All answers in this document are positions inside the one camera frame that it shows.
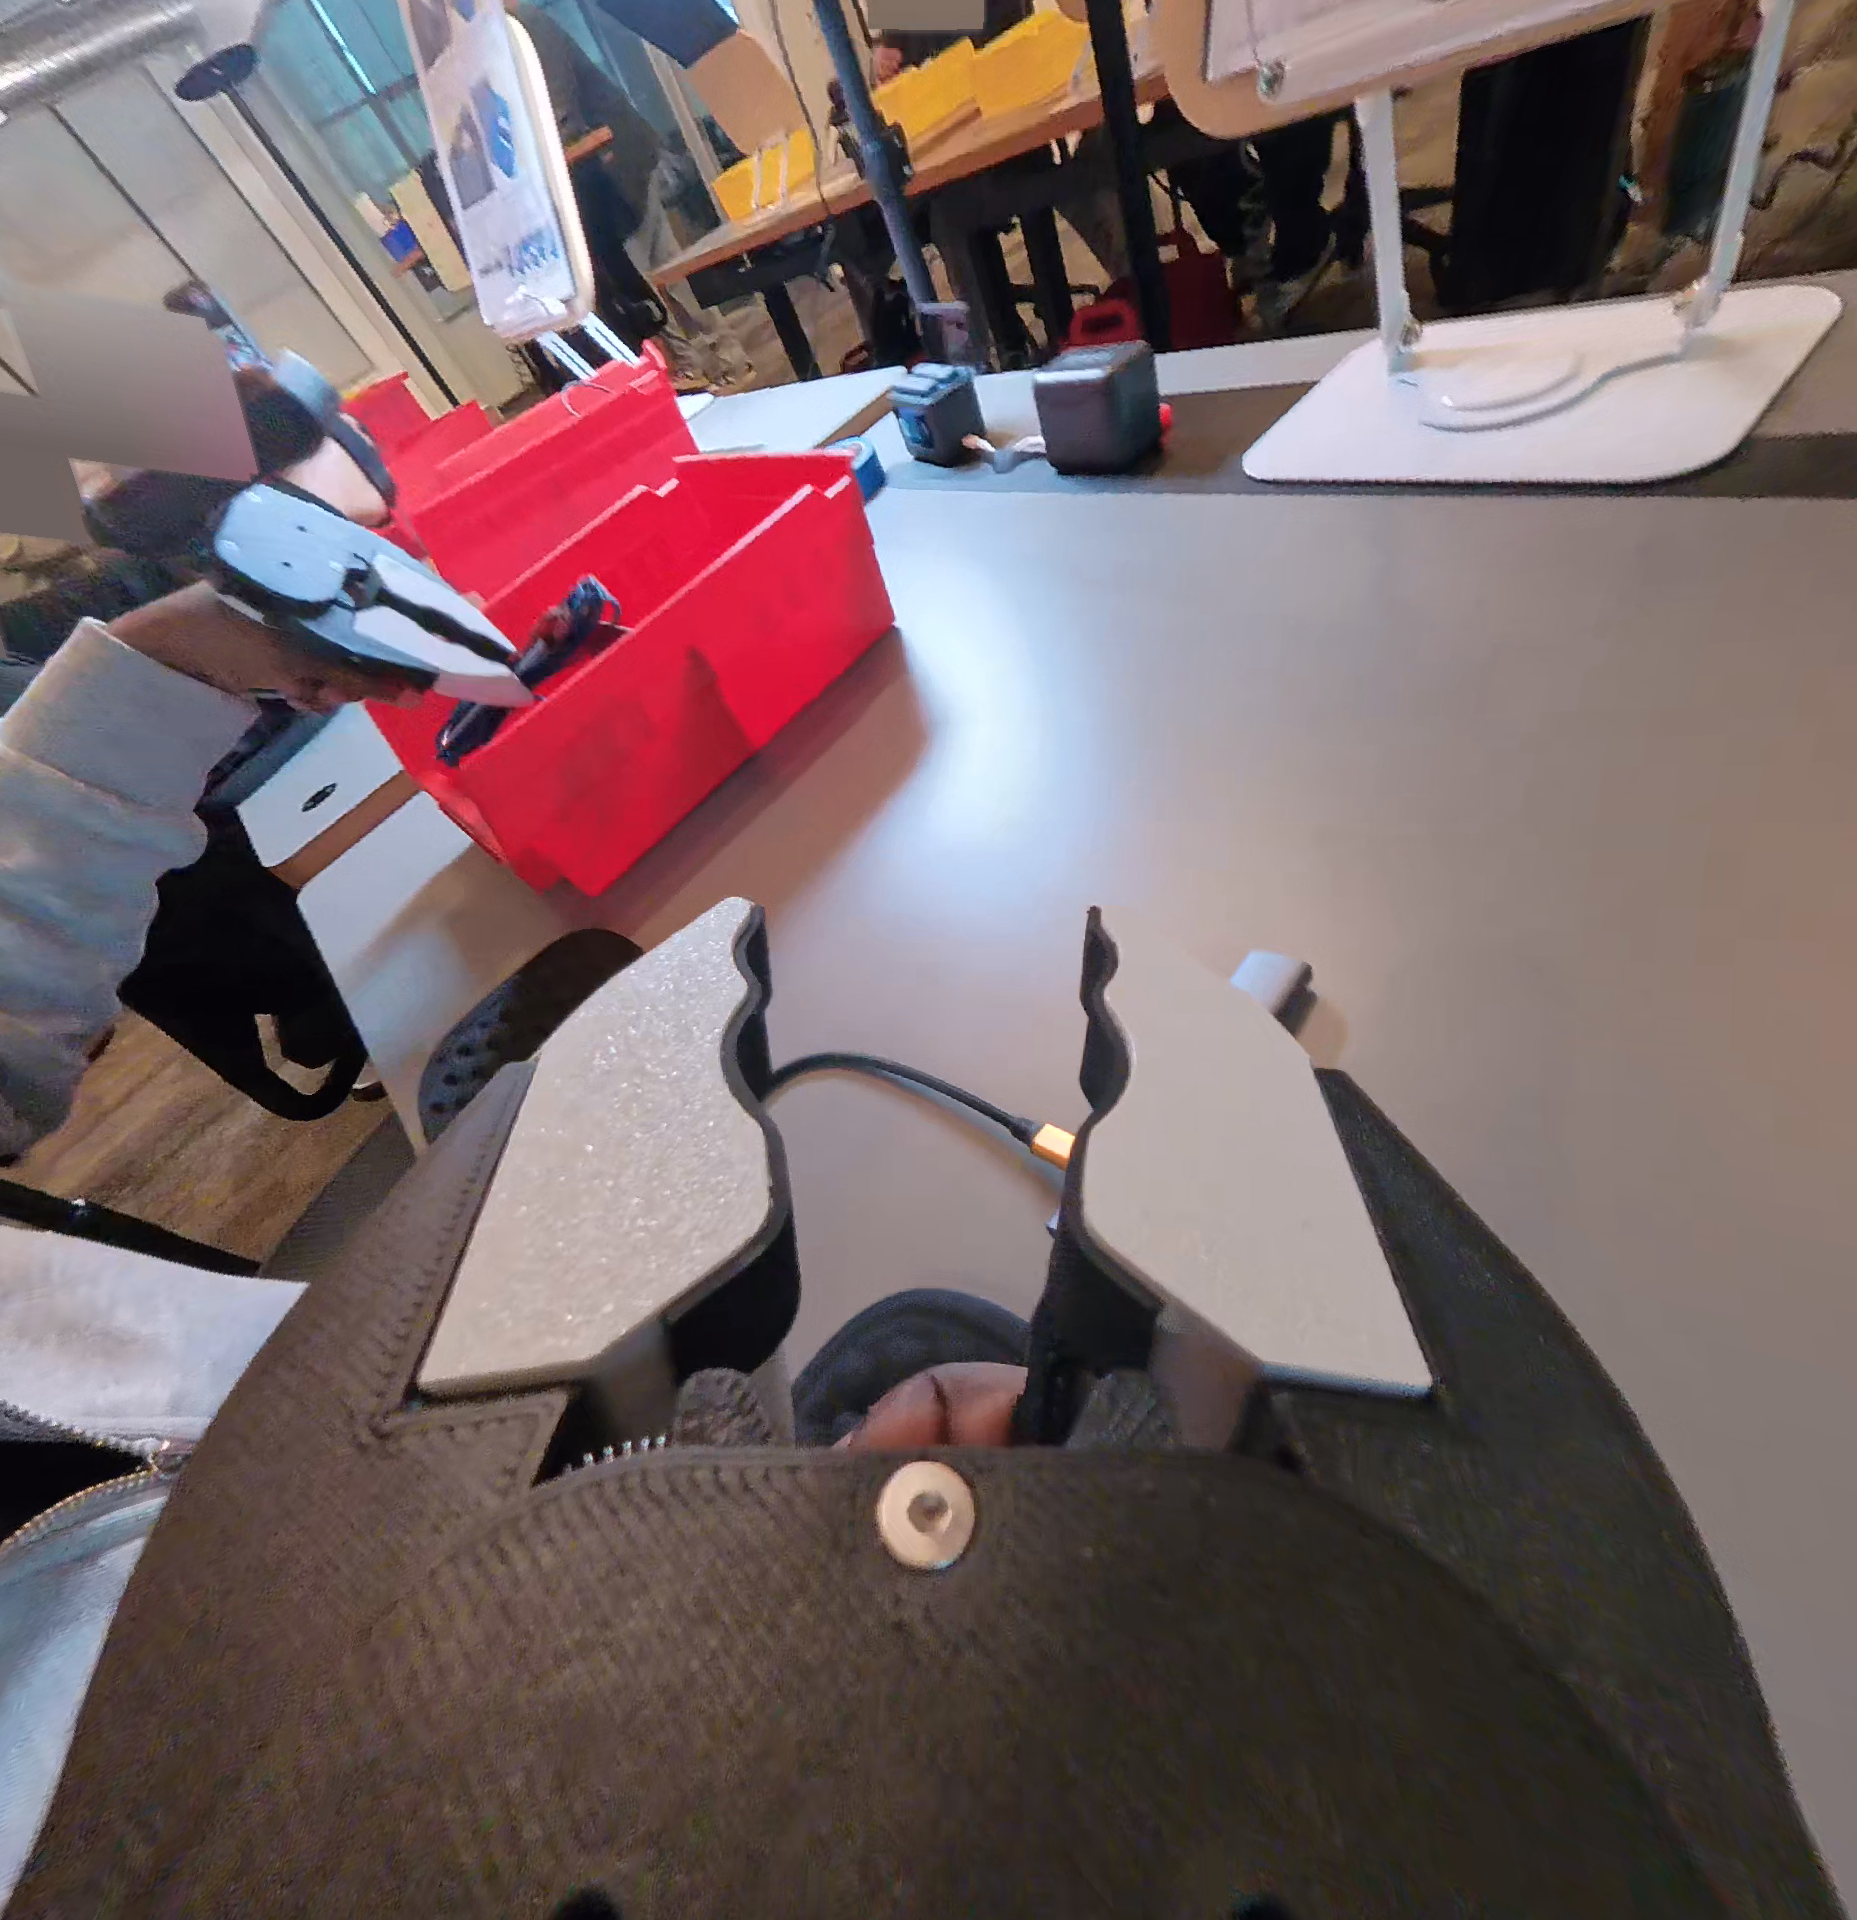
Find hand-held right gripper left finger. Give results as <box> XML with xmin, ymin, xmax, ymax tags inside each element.
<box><xmin>415</xmin><ymin>897</ymin><xmax>803</xmax><ymax>1411</ymax></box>

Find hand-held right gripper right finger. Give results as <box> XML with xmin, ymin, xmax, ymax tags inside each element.
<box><xmin>1015</xmin><ymin>906</ymin><xmax>1435</xmax><ymax>1454</ymax></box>

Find blue braided cable bundle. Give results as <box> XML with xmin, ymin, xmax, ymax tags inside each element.
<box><xmin>438</xmin><ymin>577</ymin><xmax>626</xmax><ymax>766</ymax></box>

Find red plastic bin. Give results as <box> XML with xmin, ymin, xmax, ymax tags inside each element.
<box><xmin>409</xmin><ymin>359</ymin><xmax>721</xmax><ymax>602</ymax></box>
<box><xmin>364</xmin><ymin>451</ymin><xmax>898</xmax><ymax>897</ymax></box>
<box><xmin>343</xmin><ymin>371</ymin><xmax>494</xmax><ymax>504</ymax></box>

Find black cable orange plugs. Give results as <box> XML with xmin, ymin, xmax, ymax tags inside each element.
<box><xmin>763</xmin><ymin>1050</ymin><xmax>1082</xmax><ymax>1176</ymax></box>

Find grey usb hub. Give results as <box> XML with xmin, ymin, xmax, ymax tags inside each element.
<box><xmin>1226</xmin><ymin>948</ymin><xmax>1314</xmax><ymax>1036</ymax></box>

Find person's left forearm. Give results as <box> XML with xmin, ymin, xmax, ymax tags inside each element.
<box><xmin>0</xmin><ymin>618</ymin><xmax>263</xmax><ymax>1165</ymax></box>

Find person's left hand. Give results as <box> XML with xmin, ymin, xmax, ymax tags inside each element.
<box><xmin>110</xmin><ymin>581</ymin><xmax>438</xmax><ymax>716</ymax></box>

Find person's right hand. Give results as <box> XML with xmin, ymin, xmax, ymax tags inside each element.
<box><xmin>849</xmin><ymin>1361</ymin><xmax>1024</xmax><ymax>1452</ymax></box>

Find black mesh cushion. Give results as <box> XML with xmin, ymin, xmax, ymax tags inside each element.
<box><xmin>417</xmin><ymin>929</ymin><xmax>645</xmax><ymax>1144</ymax></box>

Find black bag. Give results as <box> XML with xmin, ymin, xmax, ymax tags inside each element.
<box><xmin>117</xmin><ymin>818</ymin><xmax>368</xmax><ymax>1123</ymax></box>

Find small poster on stand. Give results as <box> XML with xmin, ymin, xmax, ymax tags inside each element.
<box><xmin>399</xmin><ymin>0</ymin><xmax>597</xmax><ymax>345</ymax></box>

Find black pole with round disc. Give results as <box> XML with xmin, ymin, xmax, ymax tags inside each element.
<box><xmin>175</xmin><ymin>43</ymin><xmax>473</xmax><ymax>413</ymax></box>

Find small blue black device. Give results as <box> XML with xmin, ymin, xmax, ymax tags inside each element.
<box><xmin>887</xmin><ymin>362</ymin><xmax>993</xmax><ymax>468</ymax></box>

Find yellow plastic bin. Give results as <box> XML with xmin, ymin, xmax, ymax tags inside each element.
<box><xmin>970</xmin><ymin>12</ymin><xmax>1091</xmax><ymax>119</ymax></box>
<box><xmin>713</xmin><ymin>132</ymin><xmax>818</xmax><ymax>227</ymax></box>
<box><xmin>870</xmin><ymin>37</ymin><xmax>976</xmax><ymax>145</ymax></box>

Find black tripod pole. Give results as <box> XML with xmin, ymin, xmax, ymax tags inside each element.
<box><xmin>816</xmin><ymin>0</ymin><xmax>948</xmax><ymax>371</ymax></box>

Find long wooden table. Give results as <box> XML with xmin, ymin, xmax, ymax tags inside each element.
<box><xmin>649</xmin><ymin>75</ymin><xmax>1169</xmax><ymax>377</ymax></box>

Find black cube device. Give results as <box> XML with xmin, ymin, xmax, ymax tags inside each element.
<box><xmin>1032</xmin><ymin>342</ymin><xmax>1164</xmax><ymax>475</ymax></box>

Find instruction poster on white stand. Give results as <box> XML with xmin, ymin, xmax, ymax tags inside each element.
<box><xmin>1154</xmin><ymin>0</ymin><xmax>1846</xmax><ymax>489</ymax></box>

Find silver air duct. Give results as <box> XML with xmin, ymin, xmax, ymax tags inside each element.
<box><xmin>0</xmin><ymin>0</ymin><xmax>194</xmax><ymax>111</ymax></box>

